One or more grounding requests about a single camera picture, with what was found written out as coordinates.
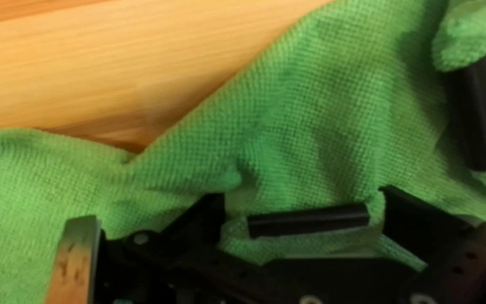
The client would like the green microfibre towel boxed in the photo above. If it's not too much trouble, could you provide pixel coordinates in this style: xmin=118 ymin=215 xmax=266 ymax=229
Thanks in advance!
xmin=0 ymin=0 xmax=486 ymax=304

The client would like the short black bar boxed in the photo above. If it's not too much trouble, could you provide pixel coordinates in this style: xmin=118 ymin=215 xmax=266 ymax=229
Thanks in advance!
xmin=444 ymin=48 xmax=486 ymax=173
xmin=246 ymin=200 xmax=371 ymax=239

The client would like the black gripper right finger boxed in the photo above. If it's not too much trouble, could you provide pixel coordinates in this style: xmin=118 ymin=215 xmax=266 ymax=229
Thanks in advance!
xmin=376 ymin=183 xmax=477 ymax=266

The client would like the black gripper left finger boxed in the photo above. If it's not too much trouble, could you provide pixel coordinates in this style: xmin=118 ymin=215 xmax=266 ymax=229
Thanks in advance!
xmin=164 ymin=192 xmax=228 ymax=249

